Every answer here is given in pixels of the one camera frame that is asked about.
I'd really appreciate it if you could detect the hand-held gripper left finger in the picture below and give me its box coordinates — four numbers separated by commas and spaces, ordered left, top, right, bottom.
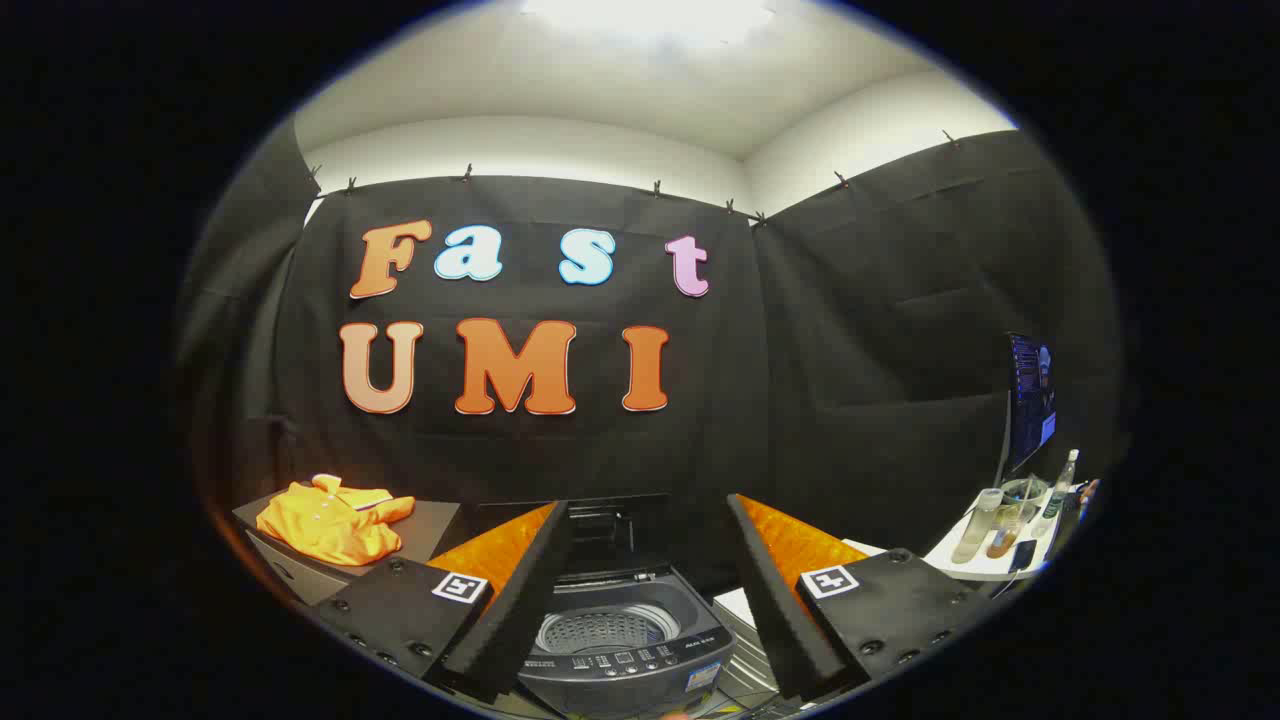
318, 500, 573, 704

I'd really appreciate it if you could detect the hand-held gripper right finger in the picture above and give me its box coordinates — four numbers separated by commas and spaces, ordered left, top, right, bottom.
726, 493, 993, 703

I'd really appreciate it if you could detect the dark grey washing machine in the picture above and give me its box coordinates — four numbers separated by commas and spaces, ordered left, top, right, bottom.
475, 493, 741, 719

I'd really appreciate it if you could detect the orange button shirt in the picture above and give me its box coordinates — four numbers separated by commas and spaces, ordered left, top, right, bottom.
256, 474, 416, 567

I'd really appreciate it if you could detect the grey box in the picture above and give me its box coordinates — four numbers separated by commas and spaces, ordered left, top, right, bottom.
232, 490, 462, 607

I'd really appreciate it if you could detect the amber liquid bottle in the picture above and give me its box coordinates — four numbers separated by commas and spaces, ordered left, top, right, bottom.
986, 505, 1023, 560

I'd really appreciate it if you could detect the clear measuring cup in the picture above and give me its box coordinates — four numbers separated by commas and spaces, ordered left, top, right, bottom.
1000, 478, 1047, 523

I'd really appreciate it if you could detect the black backdrop cloth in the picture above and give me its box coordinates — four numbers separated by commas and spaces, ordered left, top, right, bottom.
175, 120, 1126, 601

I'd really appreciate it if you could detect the computer monitor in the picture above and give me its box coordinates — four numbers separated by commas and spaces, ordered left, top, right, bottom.
995, 333, 1058, 487

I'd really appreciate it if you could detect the row of backdrop clips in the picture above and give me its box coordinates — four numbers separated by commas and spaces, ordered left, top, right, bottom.
308, 130, 961, 227

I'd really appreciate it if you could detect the large ceiling light panel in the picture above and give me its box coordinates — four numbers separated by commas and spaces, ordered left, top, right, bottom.
520, 0, 777, 43

